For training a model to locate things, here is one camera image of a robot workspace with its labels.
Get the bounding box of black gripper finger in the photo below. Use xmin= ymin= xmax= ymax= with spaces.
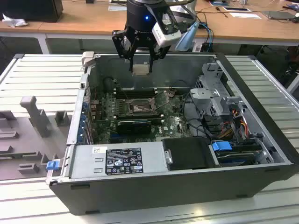
xmin=111 ymin=29 xmax=135 ymax=71
xmin=149 ymin=45 xmax=171 ymax=73

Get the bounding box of silver square CPU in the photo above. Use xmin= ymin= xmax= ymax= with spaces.
xmin=131 ymin=63 xmax=150 ymax=77

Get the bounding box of CPU socket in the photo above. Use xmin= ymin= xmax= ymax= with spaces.
xmin=122 ymin=97 xmax=157 ymax=115

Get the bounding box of white paper sheet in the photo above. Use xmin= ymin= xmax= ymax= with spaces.
xmin=228 ymin=11 xmax=262 ymax=19
xmin=108 ymin=4 xmax=128 ymax=11

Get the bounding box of grey case latch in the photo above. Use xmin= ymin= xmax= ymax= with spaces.
xmin=82 ymin=51 xmax=95 ymax=69

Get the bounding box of wooden desk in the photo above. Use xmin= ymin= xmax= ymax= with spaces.
xmin=0 ymin=0 xmax=299 ymax=56

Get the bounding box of green motherboard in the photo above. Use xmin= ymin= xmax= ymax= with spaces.
xmin=89 ymin=88 xmax=201 ymax=144

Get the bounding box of silver drive cage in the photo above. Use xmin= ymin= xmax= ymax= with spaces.
xmin=188 ymin=62 xmax=249 ymax=122

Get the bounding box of blue book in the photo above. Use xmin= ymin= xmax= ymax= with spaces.
xmin=208 ymin=0 xmax=228 ymax=7

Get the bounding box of black graphics card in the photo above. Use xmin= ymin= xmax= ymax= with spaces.
xmin=116 ymin=119 xmax=152 ymax=135

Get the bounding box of white flat phone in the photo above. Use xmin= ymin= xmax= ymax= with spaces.
xmin=221 ymin=6 xmax=252 ymax=13

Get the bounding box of black computer tower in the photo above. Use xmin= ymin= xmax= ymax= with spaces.
xmin=0 ymin=0 xmax=64 ymax=23

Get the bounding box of crumpled white paper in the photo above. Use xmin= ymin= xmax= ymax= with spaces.
xmin=1 ymin=13 xmax=29 ymax=28

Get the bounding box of blue disk carrier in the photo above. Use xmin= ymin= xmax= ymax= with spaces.
xmin=211 ymin=140 xmax=232 ymax=153

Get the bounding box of dark grey tablet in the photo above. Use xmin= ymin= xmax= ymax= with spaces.
xmin=261 ymin=10 xmax=295 ymax=21

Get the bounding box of silver power supply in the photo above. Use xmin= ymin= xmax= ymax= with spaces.
xmin=69 ymin=140 xmax=169 ymax=180

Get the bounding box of hard disk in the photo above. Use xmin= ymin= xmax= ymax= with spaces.
xmin=216 ymin=150 xmax=261 ymax=167

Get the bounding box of grey parts rack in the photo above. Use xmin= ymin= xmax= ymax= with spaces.
xmin=0 ymin=95 xmax=73 ymax=182

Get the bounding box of dark grey PC case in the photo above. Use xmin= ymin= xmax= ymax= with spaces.
xmin=45 ymin=51 xmax=295 ymax=216

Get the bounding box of silver disk bay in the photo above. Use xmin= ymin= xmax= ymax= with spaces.
xmin=207 ymin=136 xmax=276 ymax=168

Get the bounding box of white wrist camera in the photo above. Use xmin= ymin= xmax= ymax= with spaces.
xmin=151 ymin=13 xmax=183 ymax=47

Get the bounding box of blue cable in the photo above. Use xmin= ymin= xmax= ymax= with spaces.
xmin=198 ymin=21 xmax=214 ymax=54

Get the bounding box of black internal cable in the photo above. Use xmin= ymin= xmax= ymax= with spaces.
xmin=181 ymin=92 xmax=212 ymax=138

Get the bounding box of yellow power wire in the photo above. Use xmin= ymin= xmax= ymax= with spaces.
xmin=242 ymin=118 xmax=249 ymax=139

